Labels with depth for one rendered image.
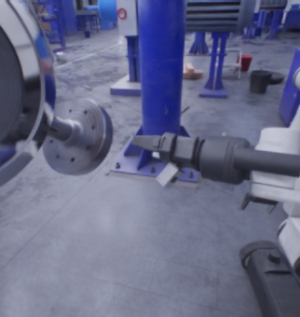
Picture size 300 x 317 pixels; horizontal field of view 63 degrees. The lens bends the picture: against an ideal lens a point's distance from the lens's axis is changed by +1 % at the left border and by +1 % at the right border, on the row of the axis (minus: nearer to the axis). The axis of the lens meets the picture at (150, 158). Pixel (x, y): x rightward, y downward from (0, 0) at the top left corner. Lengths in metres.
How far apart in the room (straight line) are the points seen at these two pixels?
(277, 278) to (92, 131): 0.99
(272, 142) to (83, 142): 0.41
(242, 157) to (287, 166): 0.06
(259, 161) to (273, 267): 0.89
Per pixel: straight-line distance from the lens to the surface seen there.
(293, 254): 0.90
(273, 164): 0.41
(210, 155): 0.44
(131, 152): 2.17
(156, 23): 1.75
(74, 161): 0.62
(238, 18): 3.73
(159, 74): 1.79
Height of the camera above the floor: 1.18
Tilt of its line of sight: 32 degrees down
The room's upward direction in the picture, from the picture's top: 1 degrees counter-clockwise
